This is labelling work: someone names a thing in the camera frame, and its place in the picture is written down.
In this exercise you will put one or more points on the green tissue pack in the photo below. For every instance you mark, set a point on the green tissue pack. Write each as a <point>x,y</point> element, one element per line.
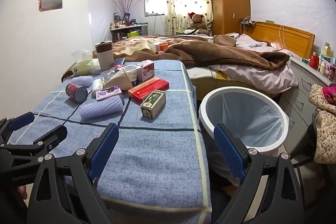
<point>84,66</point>

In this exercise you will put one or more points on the green and cream box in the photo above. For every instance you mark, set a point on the green and cream box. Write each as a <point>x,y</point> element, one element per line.
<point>152,106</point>

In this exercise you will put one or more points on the brown teddy bear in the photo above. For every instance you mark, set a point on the brown teddy bear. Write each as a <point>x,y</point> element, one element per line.
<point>198,23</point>

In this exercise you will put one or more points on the red tin can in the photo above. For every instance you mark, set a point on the red tin can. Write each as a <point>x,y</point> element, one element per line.
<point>74,91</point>

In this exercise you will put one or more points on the wooden headboard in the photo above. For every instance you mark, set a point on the wooden headboard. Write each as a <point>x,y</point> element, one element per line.
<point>296,37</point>

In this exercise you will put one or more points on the small purple box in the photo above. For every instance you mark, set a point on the small purple box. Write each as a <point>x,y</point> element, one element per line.
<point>107,92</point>

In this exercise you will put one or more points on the crumpled printed paper bag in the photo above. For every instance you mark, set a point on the crumpled printed paper bag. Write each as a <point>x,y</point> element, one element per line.
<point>118,81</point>

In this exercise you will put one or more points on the brown blanket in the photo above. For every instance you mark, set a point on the brown blanket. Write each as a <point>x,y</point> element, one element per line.
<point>210,53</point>

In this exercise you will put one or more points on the red box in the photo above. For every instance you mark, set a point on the red box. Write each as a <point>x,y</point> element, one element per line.
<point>147,90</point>

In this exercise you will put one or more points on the power strip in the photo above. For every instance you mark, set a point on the power strip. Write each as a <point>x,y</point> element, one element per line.
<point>248,22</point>

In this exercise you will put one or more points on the pale pink quilt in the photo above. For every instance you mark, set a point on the pale pink quilt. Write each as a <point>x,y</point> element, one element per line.
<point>257,77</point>

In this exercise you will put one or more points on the pink box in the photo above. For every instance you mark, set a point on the pink box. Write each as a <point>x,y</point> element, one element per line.
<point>145,71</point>

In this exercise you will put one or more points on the orange box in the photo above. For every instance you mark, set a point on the orange box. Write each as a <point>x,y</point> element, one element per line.
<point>163,47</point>

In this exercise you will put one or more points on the white crumpled tissue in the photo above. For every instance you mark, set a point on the white crumpled tissue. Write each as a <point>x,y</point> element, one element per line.
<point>97,84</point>

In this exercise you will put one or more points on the brown and white tumbler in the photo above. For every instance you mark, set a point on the brown and white tumbler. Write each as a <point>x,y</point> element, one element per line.
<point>105,58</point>

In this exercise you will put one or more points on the navy glasses case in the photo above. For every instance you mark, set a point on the navy glasses case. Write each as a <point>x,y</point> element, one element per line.
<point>119,61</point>

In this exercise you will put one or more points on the grey dresser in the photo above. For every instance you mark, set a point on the grey dresser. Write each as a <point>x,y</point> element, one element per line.
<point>299,92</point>

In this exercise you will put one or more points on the cluttered small desk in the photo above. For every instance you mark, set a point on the cluttered small desk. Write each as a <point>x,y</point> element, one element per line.
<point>123,32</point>

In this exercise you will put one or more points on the floral quilted cloth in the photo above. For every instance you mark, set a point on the floral quilted cloth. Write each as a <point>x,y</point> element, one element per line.
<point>325,134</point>

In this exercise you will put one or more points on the white yogurt cup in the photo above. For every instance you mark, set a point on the white yogurt cup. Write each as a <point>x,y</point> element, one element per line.
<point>132,74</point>

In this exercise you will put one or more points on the bed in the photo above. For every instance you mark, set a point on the bed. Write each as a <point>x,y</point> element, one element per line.
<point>204,82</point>

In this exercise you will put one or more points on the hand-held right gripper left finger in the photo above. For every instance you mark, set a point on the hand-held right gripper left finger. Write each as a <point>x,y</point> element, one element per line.
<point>105,150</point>

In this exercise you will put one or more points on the clear plastic bottle red label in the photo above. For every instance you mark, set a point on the clear plastic bottle red label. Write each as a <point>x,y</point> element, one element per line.
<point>109,74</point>

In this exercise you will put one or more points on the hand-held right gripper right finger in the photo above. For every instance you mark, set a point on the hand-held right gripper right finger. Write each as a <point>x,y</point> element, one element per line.
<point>225,150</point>

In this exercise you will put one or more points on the bright pink cloth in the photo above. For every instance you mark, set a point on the bright pink cloth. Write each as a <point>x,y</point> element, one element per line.
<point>330,94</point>

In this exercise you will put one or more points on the blue checked table cloth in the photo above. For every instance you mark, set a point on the blue checked table cloth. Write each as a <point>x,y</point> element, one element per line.
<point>152,161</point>

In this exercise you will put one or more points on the dried flower branches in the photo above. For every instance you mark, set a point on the dried flower branches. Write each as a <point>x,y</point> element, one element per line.
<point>126,6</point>

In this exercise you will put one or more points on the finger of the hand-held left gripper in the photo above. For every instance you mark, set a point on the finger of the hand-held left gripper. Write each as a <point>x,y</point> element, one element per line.
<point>22,119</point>
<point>50,136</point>

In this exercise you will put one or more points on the white trash bin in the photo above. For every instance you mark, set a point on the white trash bin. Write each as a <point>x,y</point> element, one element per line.
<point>249,119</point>

